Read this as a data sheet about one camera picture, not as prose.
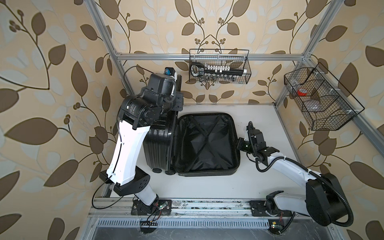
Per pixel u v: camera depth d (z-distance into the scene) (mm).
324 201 407
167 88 400
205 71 847
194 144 990
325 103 734
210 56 897
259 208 735
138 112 344
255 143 666
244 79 915
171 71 488
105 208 431
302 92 811
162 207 737
